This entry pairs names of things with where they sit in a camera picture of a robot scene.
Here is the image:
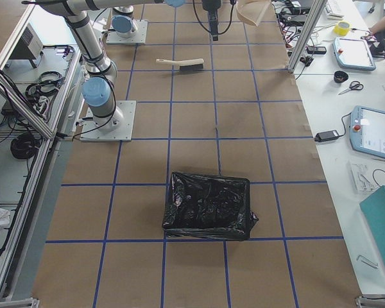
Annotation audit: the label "coiled black cable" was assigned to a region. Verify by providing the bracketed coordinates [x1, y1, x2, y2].
[10, 132, 39, 160]

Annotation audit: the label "yellow tape roll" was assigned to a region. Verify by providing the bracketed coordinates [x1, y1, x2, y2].
[333, 21, 350, 37]

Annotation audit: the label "blue teach pendant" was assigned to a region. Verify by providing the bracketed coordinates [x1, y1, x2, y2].
[332, 37, 376, 71]
[350, 106, 385, 159]

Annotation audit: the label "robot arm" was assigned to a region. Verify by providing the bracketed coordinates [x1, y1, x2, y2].
[111, 5, 138, 39]
[22, 1, 223, 128]

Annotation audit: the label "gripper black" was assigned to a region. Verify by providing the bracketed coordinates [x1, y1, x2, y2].
[201, 0, 222, 41]

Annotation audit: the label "aluminium frame post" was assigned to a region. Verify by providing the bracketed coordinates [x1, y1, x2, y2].
[287, 0, 326, 73]

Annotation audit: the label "scissors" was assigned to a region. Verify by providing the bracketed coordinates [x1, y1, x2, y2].
[339, 80, 364, 95]

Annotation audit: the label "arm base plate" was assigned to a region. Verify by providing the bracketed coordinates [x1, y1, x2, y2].
[107, 20, 148, 45]
[80, 101, 137, 142]

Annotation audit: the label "beige hand brush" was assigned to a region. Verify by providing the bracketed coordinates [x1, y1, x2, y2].
[155, 58, 204, 73]

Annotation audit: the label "hex key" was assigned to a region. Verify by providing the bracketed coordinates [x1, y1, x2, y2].
[356, 255, 379, 269]

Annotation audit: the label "black power adapter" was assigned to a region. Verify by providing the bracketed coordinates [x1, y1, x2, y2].
[314, 130, 340, 142]

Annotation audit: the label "beige plastic dustpan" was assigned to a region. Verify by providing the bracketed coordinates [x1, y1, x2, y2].
[236, 0, 271, 26]

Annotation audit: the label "black round cup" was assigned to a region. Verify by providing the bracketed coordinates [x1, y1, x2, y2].
[333, 71, 349, 84]

